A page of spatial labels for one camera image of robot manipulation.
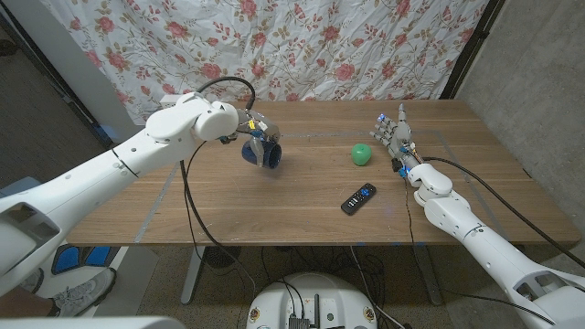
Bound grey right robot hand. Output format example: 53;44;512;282
368;102;425;178

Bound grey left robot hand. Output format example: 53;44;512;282
221;111;282;168

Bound dark blue mug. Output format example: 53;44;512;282
240;138;283;170

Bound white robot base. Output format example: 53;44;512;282
245;272;378;329

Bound green ball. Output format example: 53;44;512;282
350;143;373;167

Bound black TV remote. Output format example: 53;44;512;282
340;182;378;217

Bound floral backdrop cloth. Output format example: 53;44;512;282
38;0;490;125

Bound white power strip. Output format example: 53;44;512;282
159;93;182;110

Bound black backdrop stand pole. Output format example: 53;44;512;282
439;0;506;101

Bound black round fan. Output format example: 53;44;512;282
204;246;242;269

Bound grey table leg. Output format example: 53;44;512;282
413;244;443;306

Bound white table leg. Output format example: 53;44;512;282
180;245;207;306

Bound white floor mat blue footprints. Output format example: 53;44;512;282
48;244;160;317

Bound large grey sneaker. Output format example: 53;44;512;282
52;267;118;319

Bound blue plastic bin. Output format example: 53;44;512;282
0;176;36;198

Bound small grey sneaker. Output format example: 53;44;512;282
17;267;46;294

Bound person leg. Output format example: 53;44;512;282
0;285;60;319

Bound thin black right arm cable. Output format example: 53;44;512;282
402;175;417;246

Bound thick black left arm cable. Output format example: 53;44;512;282
179;76;258;302

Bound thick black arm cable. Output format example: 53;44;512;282
420;156;585;270
179;76;258;302

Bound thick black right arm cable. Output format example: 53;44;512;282
420;156;585;270

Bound white floor cable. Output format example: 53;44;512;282
348;246;407;329

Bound black floor cable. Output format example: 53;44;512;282
441;289;557;326

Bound black door frame strip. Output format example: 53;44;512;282
0;8;114;148

